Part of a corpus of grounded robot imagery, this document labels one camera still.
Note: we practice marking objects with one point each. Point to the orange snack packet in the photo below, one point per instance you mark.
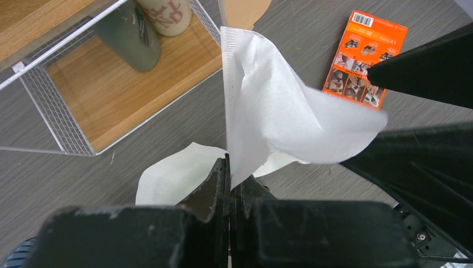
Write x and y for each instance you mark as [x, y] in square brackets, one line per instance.
[366, 41]

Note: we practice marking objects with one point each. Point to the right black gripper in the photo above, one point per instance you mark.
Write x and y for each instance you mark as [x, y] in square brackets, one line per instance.
[429, 170]

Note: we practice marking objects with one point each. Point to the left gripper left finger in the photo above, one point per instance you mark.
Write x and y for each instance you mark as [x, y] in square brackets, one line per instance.
[193, 233]

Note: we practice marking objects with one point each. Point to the brown paper coffee filter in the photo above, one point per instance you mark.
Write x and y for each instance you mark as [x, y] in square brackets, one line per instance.
[242, 14]

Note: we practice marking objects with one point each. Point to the cream printed squeeze bottle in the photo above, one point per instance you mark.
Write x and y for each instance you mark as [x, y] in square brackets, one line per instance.
[169, 17]

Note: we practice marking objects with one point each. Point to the grey green squeeze bottle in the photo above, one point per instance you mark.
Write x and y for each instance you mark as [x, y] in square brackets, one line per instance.
[127, 32]

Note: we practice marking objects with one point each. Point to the blue plastic funnel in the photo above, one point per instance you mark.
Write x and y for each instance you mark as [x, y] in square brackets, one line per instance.
[17, 256]

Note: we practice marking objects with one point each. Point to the white wire wooden shelf rack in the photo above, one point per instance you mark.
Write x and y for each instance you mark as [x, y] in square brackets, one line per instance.
[63, 91]

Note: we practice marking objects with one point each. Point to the white paper coffee filter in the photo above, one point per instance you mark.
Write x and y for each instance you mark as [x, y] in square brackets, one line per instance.
[173, 178]

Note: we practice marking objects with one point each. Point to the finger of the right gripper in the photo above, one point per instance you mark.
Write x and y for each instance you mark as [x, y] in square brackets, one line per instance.
[440, 70]

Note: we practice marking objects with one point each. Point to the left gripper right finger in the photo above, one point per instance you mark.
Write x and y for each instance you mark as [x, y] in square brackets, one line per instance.
[270, 232]

